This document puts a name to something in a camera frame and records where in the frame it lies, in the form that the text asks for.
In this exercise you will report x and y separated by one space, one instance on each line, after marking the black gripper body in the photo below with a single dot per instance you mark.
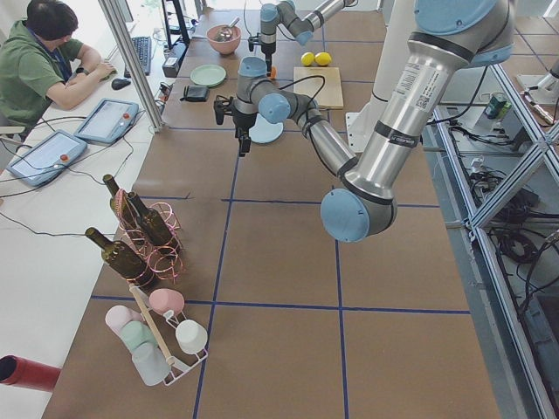
241 120
267 48

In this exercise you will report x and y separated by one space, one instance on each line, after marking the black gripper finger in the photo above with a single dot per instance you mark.
244 145
269 65

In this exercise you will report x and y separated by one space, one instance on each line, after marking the light blue plate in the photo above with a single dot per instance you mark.
264 132

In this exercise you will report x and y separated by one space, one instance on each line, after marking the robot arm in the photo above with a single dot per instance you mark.
302 29
438 38

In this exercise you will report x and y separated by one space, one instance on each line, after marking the light green plate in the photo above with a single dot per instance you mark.
208 75

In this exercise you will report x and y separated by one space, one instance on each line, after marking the lower yellow lemon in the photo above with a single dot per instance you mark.
307 59

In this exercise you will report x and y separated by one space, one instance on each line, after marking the yellow lemon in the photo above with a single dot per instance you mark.
322 59
307 59

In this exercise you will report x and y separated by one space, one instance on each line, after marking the metal scoop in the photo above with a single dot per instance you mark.
227 32

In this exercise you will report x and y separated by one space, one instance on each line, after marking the pink bowl with ice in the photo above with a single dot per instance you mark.
226 47

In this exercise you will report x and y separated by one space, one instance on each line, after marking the upper yellow lemon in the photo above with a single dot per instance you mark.
322 59

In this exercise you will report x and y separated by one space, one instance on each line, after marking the dark grey folded cloth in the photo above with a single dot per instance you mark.
195 93

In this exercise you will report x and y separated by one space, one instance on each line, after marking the bamboo cutting board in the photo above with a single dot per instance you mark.
328 78

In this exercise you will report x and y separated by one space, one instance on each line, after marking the black keyboard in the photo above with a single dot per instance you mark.
143 50

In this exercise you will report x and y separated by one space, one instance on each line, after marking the black computer mouse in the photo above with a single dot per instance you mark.
119 83

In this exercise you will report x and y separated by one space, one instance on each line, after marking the blue teach pendant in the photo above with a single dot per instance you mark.
44 162
109 120

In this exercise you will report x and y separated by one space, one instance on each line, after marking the dark green wine bottle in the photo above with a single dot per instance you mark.
124 260

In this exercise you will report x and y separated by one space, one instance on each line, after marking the white plastic cup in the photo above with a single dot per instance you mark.
191 336

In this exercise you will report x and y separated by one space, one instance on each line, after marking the person in green shirt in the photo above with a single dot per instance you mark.
41 64

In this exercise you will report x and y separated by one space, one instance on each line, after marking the pale pink plastic cup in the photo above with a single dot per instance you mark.
118 316

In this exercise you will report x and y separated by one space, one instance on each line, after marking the mint green plastic cup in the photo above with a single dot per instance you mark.
135 333

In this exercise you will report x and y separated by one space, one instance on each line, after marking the green drink can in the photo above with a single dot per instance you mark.
497 106

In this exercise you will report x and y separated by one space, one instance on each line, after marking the grey blue plastic cup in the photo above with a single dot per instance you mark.
150 363

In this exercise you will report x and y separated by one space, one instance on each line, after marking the red cylinder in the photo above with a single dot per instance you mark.
24 373

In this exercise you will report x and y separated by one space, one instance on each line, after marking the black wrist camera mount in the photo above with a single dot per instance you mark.
253 42
222 106

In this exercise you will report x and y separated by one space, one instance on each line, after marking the copper wire wine rack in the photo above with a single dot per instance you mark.
164 266

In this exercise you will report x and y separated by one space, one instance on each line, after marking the aluminium frame post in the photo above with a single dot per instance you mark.
119 29

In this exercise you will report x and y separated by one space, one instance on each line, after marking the white wire cup rack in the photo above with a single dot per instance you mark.
163 328

